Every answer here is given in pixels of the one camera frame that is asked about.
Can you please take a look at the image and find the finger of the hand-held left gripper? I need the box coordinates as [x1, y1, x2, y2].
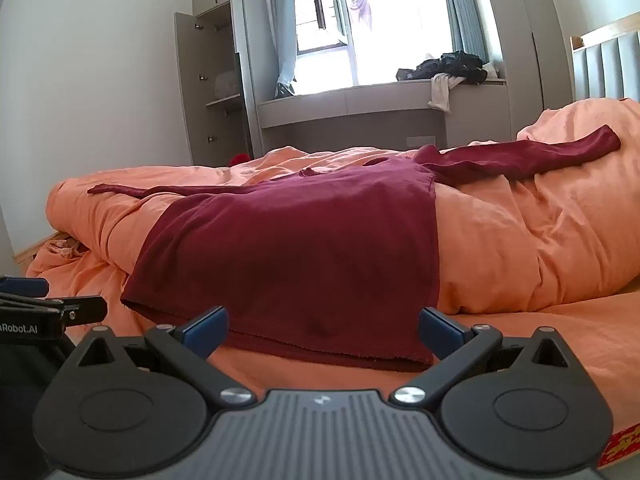
[0, 276, 49, 299]
[0, 294, 109, 327]

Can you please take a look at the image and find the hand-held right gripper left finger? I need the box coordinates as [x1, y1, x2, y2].
[62, 306, 256, 408]

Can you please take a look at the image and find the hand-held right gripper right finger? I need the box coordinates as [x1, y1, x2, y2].
[390, 307, 582, 407]

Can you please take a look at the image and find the maroon long-sleeved shirt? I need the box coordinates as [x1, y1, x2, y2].
[87, 125, 622, 372]

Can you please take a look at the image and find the pile of dark clothes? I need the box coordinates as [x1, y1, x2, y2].
[396, 51, 490, 86]

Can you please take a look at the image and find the orange duvet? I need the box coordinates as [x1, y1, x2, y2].
[45, 97, 640, 321]

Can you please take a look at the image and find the red patterned cloth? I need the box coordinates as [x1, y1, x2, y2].
[596, 422, 640, 472]

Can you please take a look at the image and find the grey window seat cabinet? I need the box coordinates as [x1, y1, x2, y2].
[256, 79, 511, 158]

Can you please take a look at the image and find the white hanging cloth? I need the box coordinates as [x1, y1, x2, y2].
[427, 73, 468, 113]

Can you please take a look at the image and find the white bag in wardrobe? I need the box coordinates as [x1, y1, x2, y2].
[214, 70, 242, 99]

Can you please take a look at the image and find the grey open wardrobe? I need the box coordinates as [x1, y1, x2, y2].
[173, 0, 263, 167]

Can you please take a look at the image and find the tall grey cabinet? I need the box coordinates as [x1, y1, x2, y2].
[497, 0, 575, 140]

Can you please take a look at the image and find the grey padded headboard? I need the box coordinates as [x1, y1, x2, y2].
[570, 10, 640, 106]

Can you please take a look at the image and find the window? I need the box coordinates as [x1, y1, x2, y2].
[292, 0, 463, 87]

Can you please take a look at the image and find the light blue curtain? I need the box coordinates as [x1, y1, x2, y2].
[267, 0, 300, 92]
[437, 0, 490, 63]

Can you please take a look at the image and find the purple hanging garment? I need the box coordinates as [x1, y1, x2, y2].
[350, 0, 375, 31]

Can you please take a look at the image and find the wooden bed frame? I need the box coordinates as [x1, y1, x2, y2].
[14, 232, 67, 265]

